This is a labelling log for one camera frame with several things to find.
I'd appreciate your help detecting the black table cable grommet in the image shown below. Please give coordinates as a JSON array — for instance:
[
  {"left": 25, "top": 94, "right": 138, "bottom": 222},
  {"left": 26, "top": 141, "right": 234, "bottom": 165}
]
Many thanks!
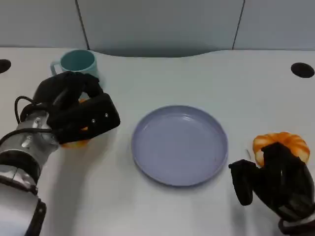
[
  {"left": 290, "top": 62, "right": 315, "bottom": 79},
  {"left": 0, "top": 59, "right": 12, "bottom": 74}
]

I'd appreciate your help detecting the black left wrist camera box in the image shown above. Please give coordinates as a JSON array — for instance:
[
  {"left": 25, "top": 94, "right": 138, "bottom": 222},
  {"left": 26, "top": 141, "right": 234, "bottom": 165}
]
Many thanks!
[{"left": 46, "top": 92, "right": 121, "bottom": 145}]

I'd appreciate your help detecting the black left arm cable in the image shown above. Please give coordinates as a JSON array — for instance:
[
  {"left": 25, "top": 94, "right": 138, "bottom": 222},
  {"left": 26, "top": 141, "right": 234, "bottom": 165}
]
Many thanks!
[{"left": 0, "top": 95, "right": 59, "bottom": 146}]

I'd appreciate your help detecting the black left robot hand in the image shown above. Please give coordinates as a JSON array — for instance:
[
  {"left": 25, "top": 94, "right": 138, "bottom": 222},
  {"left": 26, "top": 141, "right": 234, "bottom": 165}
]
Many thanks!
[{"left": 32, "top": 70, "right": 104, "bottom": 112}]

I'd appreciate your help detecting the lilac plate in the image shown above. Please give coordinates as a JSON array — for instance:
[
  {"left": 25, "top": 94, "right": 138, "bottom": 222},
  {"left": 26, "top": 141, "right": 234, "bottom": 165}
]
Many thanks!
[{"left": 131, "top": 105, "right": 229, "bottom": 187}]

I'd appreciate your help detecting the pale green mug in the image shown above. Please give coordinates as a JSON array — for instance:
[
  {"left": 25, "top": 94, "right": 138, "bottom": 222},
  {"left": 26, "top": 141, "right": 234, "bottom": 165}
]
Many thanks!
[{"left": 50, "top": 49, "right": 100, "bottom": 86}]

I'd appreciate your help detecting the orange white toy bread roll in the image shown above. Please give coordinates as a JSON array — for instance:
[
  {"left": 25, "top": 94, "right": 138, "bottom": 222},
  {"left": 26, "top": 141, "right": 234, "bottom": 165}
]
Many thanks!
[
  {"left": 252, "top": 132, "right": 311, "bottom": 168},
  {"left": 60, "top": 97, "right": 90, "bottom": 150}
]

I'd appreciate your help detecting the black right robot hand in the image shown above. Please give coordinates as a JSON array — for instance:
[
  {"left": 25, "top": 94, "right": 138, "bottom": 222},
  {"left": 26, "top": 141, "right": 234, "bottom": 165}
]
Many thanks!
[{"left": 228, "top": 142, "right": 315, "bottom": 221}]

